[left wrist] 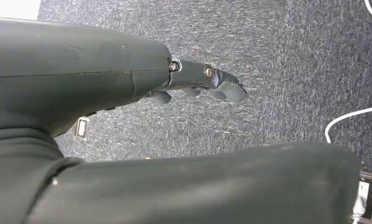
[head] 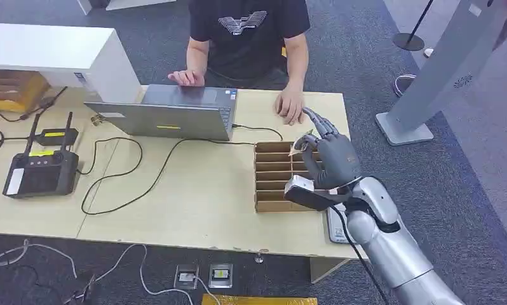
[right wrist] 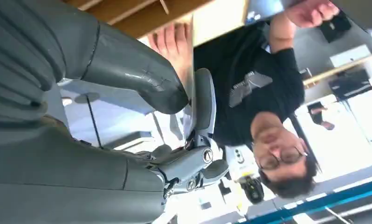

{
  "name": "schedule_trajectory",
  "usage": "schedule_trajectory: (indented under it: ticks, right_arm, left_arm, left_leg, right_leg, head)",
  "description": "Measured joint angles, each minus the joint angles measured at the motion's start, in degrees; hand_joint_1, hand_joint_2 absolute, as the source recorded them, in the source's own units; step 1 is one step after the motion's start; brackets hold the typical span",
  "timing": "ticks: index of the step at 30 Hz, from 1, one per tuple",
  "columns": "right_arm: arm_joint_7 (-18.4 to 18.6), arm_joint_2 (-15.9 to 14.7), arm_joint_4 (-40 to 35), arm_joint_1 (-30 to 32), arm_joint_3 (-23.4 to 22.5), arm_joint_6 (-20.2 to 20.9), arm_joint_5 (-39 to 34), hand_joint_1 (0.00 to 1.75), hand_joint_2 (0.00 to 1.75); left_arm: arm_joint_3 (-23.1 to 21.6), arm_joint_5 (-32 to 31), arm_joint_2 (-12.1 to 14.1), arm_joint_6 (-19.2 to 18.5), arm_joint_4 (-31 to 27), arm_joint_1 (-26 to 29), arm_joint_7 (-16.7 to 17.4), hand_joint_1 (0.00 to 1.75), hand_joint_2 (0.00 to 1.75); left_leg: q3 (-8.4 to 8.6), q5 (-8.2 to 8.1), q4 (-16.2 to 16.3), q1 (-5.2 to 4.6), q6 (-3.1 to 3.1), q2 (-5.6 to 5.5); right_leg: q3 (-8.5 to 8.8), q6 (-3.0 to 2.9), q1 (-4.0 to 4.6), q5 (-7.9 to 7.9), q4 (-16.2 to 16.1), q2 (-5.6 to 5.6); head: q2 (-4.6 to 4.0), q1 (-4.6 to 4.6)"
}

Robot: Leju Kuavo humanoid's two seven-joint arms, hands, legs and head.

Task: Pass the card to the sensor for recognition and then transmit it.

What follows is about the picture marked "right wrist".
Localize person's left hand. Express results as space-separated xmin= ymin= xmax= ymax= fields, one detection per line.
xmin=147 ymin=22 xmax=194 ymax=90

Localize eyeglasses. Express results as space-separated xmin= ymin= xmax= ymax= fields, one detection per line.
xmin=258 ymin=145 xmax=309 ymax=171

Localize blue barrier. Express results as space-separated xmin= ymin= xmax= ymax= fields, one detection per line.
xmin=235 ymin=177 xmax=372 ymax=224

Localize black case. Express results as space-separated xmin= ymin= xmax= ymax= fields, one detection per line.
xmin=328 ymin=69 xmax=372 ymax=101

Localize person's right hand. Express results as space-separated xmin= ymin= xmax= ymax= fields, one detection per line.
xmin=284 ymin=0 xmax=341 ymax=28

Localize wooden card box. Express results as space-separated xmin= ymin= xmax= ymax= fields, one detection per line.
xmin=62 ymin=0 xmax=211 ymax=39

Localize black stanchion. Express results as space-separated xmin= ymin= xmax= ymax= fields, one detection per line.
xmin=74 ymin=92 xmax=105 ymax=150

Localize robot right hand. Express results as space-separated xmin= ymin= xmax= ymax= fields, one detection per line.
xmin=0 ymin=6 xmax=230 ymax=224

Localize white box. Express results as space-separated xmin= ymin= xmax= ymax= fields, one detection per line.
xmin=329 ymin=44 xmax=372 ymax=67

